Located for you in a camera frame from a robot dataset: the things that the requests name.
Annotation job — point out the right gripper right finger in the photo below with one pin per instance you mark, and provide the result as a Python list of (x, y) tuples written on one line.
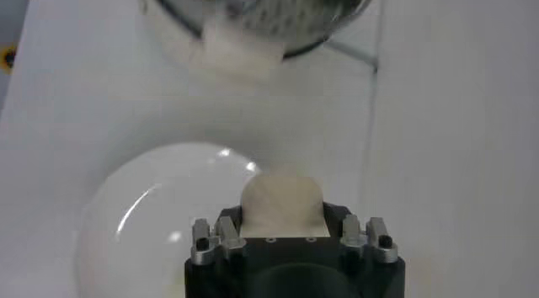
[(375, 241)]

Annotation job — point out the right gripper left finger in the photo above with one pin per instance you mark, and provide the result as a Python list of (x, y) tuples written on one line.
[(219, 245)]

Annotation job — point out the stainless steel steamer basket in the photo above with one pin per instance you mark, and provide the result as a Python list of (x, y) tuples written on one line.
[(295, 13)]

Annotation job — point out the white round plate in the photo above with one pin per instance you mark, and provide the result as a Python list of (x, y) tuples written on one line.
[(147, 241)]

